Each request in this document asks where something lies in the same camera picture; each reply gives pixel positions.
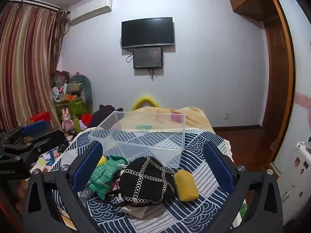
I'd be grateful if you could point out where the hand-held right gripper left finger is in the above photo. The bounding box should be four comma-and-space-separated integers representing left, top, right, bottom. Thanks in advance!
22, 141, 105, 233

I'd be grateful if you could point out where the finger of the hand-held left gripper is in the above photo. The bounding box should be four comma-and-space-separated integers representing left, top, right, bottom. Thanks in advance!
15, 129, 70, 169
0, 120, 53, 147

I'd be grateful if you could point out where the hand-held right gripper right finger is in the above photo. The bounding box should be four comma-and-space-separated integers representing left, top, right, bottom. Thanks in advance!
202, 141, 284, 233

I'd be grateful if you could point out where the green knit glove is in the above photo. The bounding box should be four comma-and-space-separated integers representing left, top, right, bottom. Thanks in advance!
86, 154, 129, 199

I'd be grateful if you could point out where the yellow green sponge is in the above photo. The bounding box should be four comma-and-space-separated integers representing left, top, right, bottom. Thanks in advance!
173, 170, 199, 202

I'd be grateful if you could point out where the black chain-strap bag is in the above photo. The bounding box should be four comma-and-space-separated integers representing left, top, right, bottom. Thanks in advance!
119, 156, 177, 208

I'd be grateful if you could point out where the clear plastic storage box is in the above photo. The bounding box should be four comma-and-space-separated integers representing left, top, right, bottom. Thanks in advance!
88, 111, 186, 168

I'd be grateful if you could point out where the red box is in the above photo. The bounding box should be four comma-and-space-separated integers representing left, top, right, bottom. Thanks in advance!
26, 112, 51, 124

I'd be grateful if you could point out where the pile of papers and books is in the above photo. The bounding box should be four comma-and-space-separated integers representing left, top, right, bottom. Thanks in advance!
31, 148, 64, 173

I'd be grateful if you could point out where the clear plastic wrapper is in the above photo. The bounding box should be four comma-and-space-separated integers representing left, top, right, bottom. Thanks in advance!
77, 188, 94, 201

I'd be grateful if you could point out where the pink rabbit toy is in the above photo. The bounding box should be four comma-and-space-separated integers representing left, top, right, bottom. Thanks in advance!
61, 108, 75, 132

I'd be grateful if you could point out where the green paper bag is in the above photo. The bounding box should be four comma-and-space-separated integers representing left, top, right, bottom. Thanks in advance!
55, 97, 85, 125

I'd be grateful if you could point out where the red cloth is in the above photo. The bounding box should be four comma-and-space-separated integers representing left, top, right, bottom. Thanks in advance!
81, 114, 94, 126

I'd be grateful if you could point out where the blue patterned bedspread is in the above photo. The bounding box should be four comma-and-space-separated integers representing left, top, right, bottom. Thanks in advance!
50, 126, 243, 233

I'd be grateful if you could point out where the yellow blanket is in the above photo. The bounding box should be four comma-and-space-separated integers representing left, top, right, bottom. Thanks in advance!
131, 106, 215, 134

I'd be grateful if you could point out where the black cloth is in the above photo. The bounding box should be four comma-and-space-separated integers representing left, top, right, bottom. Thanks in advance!
92, 104, 124, 130

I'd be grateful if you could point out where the striped brown curtain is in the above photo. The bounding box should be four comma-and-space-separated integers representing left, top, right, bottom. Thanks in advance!
0, 2, 71, 131

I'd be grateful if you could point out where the yellow pillow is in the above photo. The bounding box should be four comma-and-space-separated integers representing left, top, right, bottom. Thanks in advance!
131, 95, 161, 111

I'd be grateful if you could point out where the white air conditioner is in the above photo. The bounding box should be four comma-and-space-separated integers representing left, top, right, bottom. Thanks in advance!
68, 0, 113, 27

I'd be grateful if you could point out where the white wardrobe door with stickers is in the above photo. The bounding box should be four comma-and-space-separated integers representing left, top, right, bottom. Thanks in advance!
271, 0, 311, 226

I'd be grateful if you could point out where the wooden wardrobe frame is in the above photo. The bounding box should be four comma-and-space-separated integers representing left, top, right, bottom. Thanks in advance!
227, 0, 296, 170

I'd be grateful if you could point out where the small black wall monitor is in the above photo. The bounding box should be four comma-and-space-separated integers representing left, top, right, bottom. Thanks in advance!
133, 47, 163, 69

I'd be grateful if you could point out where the large black wall television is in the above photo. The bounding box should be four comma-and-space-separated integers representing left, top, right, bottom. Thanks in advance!
121, 17, 175, 49

